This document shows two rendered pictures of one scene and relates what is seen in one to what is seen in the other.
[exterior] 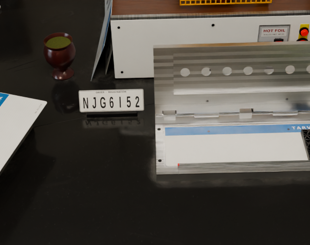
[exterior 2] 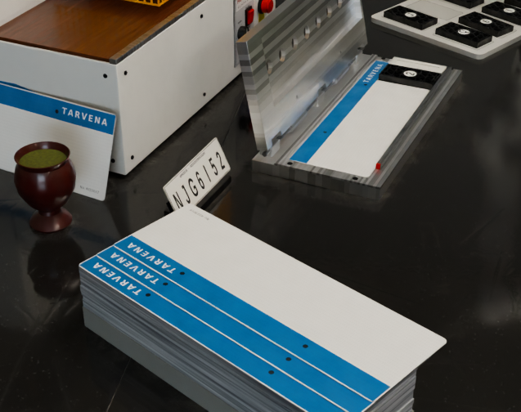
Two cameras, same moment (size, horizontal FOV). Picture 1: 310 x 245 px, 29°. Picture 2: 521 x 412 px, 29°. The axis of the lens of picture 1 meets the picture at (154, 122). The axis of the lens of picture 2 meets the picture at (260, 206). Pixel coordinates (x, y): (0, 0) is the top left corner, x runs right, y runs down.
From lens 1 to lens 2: 136 cm
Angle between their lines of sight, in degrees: 52
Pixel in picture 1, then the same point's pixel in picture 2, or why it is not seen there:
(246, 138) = (360, 112)
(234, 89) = (304, 67)
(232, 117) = (311, 110)
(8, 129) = (227, 252)
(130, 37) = (136, 84)
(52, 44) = (40, 166)
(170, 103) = (274, 122)
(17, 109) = (181, 234)
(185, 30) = (181, 40)
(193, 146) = (344, 149)
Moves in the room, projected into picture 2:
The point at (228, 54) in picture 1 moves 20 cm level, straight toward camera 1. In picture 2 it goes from (290, 16) to (405, 44)
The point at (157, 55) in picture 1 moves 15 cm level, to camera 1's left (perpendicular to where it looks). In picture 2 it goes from (251, 51) to (204, 92)
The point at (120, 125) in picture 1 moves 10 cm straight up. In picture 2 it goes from (238, 199) to (237, 140)
